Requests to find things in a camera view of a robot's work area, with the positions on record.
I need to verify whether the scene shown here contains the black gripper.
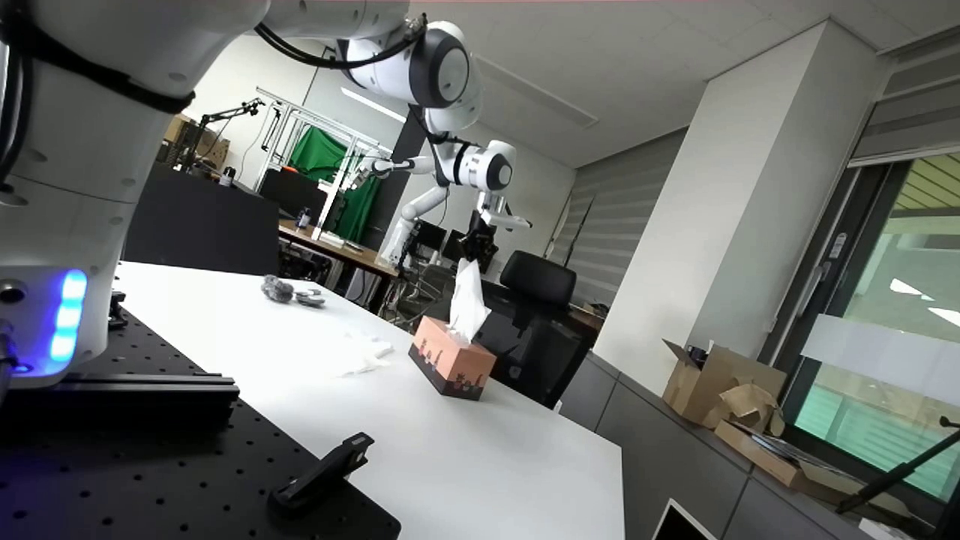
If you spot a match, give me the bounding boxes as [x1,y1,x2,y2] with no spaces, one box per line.
[458,208,503,275]

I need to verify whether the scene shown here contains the white tissue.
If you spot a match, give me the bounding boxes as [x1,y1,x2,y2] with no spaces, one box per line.
[448,255,494,344]

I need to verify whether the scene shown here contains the orange tissue box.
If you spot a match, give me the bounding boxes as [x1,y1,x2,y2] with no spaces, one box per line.
[408,316,501,406]

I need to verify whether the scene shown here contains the open cardboard box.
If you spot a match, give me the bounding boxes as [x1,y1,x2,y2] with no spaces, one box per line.
[659,335,793,435]

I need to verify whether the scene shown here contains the black office chair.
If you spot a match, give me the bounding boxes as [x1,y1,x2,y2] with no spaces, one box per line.
[486,246,582,407]

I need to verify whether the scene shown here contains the brown wooden desk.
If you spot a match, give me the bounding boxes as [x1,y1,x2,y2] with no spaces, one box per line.
[275,218,406,302]

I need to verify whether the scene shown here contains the clear plastic wrapper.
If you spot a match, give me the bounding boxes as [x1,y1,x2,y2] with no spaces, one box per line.
[337,335,406,380]

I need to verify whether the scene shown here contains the green cloth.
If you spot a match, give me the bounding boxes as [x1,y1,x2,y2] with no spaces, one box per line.
[286,122,384,246]

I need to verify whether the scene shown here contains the small grey object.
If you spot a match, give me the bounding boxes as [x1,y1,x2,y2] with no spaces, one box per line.
[259,274,331,311]

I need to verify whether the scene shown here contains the white clothes rack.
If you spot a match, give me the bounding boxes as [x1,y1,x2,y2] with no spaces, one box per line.
[249,85,355,189]

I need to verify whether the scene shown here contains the black clamp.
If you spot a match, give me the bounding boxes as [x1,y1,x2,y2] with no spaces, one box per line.
[268,428,379,517]

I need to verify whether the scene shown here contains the grey low cabinet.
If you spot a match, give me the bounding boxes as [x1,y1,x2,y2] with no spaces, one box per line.
[555,350,875,540]

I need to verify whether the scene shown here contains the dark desk partition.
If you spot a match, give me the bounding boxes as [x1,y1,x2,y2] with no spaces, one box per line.
[119,163,286,279]

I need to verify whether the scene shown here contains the black panel with white border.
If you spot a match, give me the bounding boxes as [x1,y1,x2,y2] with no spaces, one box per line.
[647,494,719,540]

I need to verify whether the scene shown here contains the flat cardboard piece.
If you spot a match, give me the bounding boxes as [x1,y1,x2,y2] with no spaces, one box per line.
[710,416,816,494]

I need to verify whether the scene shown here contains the dark framed glass window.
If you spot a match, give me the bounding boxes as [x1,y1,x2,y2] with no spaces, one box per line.
[756,147,960,506]

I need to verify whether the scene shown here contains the black tripod leg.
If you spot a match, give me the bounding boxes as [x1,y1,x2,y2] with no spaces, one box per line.
[834,416,960,518]

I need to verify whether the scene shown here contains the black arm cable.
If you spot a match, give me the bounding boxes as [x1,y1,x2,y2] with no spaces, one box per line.
[253,9,432,71]

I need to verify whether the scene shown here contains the black metal rail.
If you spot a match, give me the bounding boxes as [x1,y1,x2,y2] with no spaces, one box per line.
[0,372,243,427]

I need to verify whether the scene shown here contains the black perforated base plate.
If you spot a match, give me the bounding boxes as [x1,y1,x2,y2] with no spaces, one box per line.
[0,306,406,540]

